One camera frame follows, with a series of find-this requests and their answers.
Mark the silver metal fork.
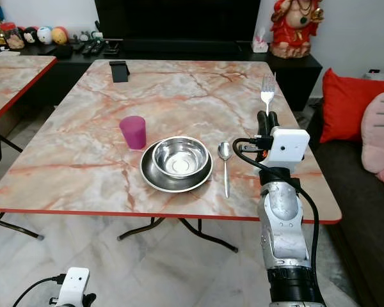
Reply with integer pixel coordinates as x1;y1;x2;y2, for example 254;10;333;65
260;72;277;114

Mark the silver metal spoon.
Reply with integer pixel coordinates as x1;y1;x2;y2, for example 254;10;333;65
218;141;234;199

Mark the black tv cabinet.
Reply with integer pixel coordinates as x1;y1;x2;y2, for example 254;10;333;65
0;40;323;113

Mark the red cushion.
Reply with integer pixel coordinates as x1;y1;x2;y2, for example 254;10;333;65
320;68;384;144

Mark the steel bowl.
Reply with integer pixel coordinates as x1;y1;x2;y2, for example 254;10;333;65
152;136;210;180

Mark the white pink tissue pack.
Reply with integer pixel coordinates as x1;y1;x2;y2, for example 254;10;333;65
252;26;270;53

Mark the red seated statue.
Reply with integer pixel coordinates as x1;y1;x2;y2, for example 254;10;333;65
269;0;324;59

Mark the steel plate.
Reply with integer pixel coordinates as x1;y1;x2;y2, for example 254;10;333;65
140;140;214;193

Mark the pink cushion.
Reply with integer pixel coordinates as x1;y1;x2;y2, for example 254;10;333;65
361;90;384;207

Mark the purple plastic cup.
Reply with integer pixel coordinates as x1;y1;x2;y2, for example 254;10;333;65
119;116;147;150

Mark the dark sofa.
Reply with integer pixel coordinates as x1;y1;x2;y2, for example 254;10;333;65
301;101;384;307

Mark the black television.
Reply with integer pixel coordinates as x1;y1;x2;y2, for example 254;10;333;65
95;0;261;41

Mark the red lidded jar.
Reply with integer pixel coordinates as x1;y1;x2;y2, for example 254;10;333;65
3;22;26;51

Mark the small black stand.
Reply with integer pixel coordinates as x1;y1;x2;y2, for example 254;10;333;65
109;60;130;83

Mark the black round toy figure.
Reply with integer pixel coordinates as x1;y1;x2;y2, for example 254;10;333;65
23;27;38;46

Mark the white round toy figure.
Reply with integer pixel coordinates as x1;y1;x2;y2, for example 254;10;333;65
37;26;53;45

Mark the yellow round toy figure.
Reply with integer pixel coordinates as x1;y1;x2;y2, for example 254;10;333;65
52;27;68;45

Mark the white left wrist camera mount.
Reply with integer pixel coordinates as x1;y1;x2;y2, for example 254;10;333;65
56;267;91;307

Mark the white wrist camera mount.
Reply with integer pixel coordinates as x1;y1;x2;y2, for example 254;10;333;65
263;127;311;169
56;267;91;307

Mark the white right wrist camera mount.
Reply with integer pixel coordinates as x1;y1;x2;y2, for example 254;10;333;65
263;127;311;169

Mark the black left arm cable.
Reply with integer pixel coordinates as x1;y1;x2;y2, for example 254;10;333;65
13;274;67;307

